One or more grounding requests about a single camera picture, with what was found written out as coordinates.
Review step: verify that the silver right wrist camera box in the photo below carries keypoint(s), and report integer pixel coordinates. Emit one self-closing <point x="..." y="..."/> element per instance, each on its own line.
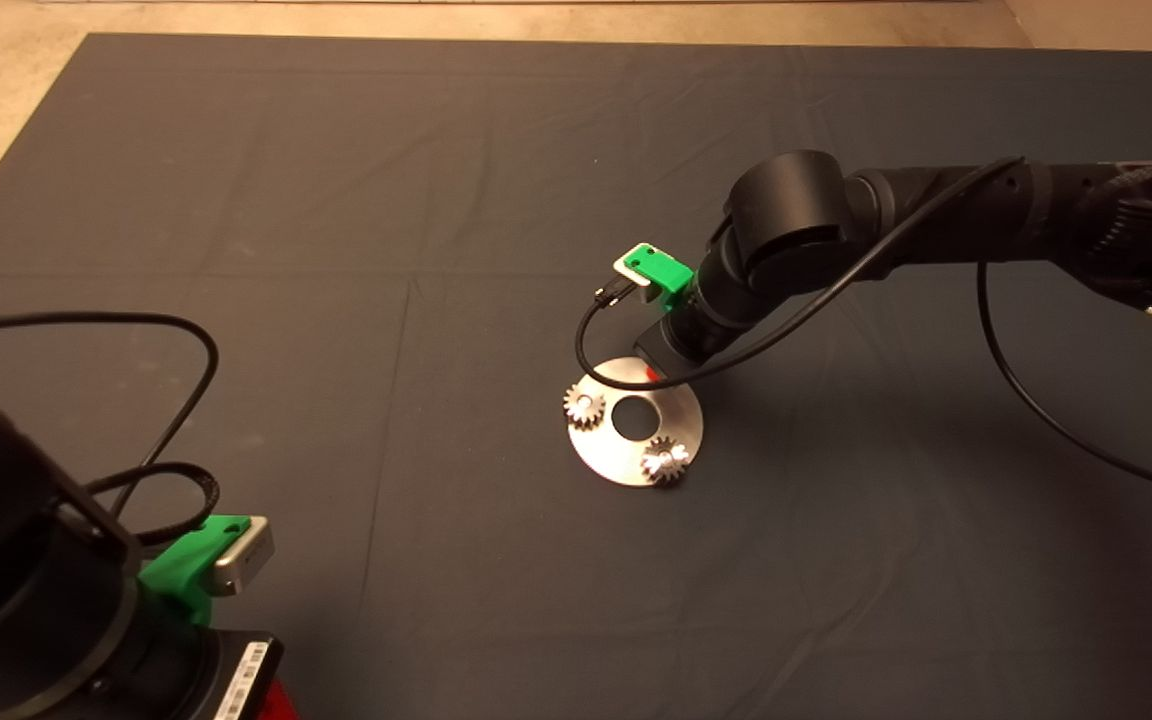
<point x="628" y="266"/>

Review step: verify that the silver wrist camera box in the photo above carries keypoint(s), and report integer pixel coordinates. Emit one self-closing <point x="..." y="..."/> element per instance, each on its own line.
<point x="244" y="555"/>
<point x="628" y="266"/>

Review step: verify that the green right camera mount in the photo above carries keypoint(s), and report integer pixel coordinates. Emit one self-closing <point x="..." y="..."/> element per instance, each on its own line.
<point x="671" y="272"/>

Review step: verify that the steel planetary gear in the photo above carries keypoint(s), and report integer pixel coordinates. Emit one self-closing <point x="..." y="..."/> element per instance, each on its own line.
<point x="577" y="411"/>
<point x="658" y="466"/>

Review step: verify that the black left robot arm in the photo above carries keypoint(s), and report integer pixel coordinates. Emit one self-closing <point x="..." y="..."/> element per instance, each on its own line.
<point x="6" y="600"/>

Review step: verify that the dark grey table cloth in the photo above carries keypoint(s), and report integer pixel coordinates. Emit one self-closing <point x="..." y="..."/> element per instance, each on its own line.
<point x="436" y="200"/>

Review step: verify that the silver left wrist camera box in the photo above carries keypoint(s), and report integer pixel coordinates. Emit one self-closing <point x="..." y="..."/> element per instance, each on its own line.
<point x="244" y="555"/>

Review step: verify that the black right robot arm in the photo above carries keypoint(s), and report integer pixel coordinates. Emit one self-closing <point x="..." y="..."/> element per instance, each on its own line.
<point x="796" y="215"/>

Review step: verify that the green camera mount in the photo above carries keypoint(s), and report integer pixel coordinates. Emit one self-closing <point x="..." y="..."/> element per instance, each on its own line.
<point x="181" y="570"/>
<point x="671" y="272"/>

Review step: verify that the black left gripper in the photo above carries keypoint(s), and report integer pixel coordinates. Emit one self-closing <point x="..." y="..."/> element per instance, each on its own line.
<point x="231" y="685"/>

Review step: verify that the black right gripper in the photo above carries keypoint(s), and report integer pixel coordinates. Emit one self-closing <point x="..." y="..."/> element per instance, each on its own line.
<point x="676" y="352"/>

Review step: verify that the green left camera mount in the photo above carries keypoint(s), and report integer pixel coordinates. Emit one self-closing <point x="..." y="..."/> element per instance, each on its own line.
<point x="181" y="570"/>

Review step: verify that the round metal carrier plate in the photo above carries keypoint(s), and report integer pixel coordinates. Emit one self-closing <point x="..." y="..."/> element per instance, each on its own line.
<point x="681" y="420"/>

